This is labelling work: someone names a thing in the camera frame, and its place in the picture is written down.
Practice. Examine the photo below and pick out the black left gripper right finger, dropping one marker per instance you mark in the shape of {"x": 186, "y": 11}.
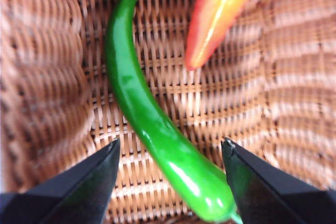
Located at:
{"x": 267, "y": 197}

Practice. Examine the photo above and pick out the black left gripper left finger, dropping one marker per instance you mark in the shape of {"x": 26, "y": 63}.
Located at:
{"x": 78, "y": 197}

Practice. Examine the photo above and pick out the orange carrot with green leaves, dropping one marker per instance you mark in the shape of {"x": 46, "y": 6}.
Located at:
{"x": 210, "y": 30}

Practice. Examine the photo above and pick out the brown wicker basket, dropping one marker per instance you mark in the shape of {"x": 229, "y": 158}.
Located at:
{"x": 288, "y": 77}

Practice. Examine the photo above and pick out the green pepper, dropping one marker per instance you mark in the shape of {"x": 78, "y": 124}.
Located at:
{"x": 162, "y": 140}

